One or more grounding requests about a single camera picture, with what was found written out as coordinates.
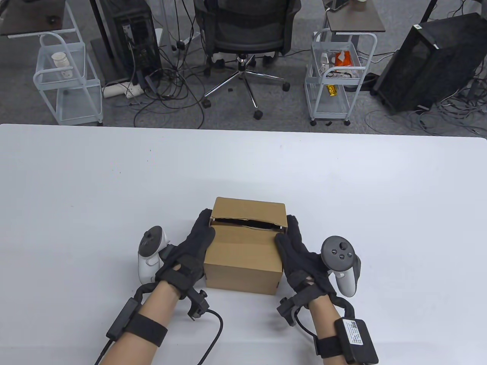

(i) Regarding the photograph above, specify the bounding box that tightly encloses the black mesh office chair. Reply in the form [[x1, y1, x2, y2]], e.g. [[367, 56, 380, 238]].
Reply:
[[193, 0, 302, 120]]

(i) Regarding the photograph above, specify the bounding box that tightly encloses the person's right hand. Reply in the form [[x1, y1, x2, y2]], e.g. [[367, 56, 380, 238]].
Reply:
[[275, 215, 337, 305]]

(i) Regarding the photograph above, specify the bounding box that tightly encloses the black mesh computer tower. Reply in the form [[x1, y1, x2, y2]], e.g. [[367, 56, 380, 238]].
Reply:
[[373, 13, 487, 113]]

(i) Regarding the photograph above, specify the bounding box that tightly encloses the person's left hand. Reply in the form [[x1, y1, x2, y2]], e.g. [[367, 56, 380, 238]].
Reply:
[[154, 208, 216, 301]]

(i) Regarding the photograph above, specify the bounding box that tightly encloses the tangle of black floor cables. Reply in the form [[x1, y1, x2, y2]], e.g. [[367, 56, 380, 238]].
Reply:
[[131, 68, 206, 130], [363, 76, 487, 137]]

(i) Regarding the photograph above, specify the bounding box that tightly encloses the white wire utility cart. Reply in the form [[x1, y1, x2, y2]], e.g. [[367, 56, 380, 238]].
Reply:
[[304, 29, 378, 127], [33, 32, 104, 126]]

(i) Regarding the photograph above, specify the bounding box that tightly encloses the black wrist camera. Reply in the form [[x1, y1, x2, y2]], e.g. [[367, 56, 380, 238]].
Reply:
[[277, 295, 305, 327], [186, 290, 210, 320]]

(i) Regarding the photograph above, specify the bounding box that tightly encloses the open black computer tower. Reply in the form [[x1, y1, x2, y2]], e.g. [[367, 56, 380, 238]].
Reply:
[[100, 0, 163, 82]]

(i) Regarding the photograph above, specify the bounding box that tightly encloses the person's right forearm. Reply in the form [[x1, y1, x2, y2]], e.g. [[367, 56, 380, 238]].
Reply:
[[308, 297, 366, 365]]

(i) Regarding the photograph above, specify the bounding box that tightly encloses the small brown desk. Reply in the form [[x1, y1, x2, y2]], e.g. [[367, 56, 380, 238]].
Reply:
[[323, 0, 386, 33]]

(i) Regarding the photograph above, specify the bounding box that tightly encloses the black glove cable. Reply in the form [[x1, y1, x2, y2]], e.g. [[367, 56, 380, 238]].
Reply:
[[196, 310, 224, 365], [295, 316, 318, 339]]

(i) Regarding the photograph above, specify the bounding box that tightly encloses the grey white handheld controller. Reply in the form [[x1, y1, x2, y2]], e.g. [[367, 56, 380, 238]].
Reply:
[[321, 236, 361, 316], [133, 226, 170, 305]]

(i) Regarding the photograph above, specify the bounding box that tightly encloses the dark wooden desk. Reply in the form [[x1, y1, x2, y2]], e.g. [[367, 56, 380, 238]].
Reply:
[[0, 0, 67, 37]]

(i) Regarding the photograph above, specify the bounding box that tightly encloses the black wrist sensor box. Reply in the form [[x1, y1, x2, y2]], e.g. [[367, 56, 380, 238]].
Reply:
[[314, 319, 379, 365], [105, 298, 169, 347]]

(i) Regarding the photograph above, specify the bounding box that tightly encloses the white power strip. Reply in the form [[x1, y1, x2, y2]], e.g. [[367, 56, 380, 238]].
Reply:
[[103, 79, 144, 98]]

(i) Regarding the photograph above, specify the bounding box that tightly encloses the person's left forearm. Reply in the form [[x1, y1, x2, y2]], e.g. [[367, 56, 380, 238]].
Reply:
[[103, 281, 181, 365]]

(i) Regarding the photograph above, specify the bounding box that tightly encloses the brown cardboard mailer box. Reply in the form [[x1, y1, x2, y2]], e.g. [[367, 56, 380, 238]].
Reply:
[[204, 197, 286, 296]]

